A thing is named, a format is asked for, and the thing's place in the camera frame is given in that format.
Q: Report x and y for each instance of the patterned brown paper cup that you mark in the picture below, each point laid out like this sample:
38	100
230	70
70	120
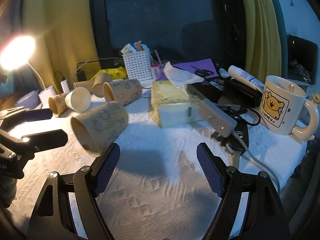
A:
123	91

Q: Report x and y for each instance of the yellow plastic bag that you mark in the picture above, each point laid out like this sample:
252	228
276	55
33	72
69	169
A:
115	73

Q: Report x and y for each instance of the white textured tablecloth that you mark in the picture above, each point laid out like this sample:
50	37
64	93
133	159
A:
158	189

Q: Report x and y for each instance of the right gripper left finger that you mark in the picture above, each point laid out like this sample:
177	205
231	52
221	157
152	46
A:
52	216

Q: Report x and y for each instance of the white tube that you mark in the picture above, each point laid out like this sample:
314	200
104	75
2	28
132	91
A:
245	78

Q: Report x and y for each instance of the yellow curtain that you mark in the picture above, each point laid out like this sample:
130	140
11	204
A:
263	49

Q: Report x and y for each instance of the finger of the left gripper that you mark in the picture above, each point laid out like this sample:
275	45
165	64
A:
33	143
12	117

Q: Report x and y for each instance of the black power adapter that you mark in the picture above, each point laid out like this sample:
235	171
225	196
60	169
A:
81	76

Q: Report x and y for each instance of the white bear print mug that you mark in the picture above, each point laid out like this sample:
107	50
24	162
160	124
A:
281	105

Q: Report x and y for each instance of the white charger plug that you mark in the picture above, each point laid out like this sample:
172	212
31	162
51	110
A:
65	87

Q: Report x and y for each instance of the white desk lamp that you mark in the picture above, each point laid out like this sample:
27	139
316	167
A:
16	54

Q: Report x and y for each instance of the brown paper cup behind white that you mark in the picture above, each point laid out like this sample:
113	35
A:
57	104

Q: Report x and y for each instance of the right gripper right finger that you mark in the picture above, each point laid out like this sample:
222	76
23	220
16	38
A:
264	217

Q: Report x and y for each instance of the yellow tissue box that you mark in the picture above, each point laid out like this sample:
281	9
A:
172	106

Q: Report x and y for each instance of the purple bowl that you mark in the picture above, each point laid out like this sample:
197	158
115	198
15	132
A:
30	100

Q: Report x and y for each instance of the black box device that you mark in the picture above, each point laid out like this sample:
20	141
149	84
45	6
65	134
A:
217	88

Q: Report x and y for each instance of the far lying brown cup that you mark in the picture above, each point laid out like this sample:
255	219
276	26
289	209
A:
88	84

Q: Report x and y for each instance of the black scissors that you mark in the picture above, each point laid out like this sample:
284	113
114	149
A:
204	73

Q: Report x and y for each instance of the white perforated basket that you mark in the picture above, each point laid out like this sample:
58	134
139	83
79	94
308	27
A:
138	65

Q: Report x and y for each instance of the cartoon printed brown paper cup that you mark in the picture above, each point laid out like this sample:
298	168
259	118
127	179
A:
96	129

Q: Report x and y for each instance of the plain brown paper cup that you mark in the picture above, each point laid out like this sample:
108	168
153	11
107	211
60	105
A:
99	80

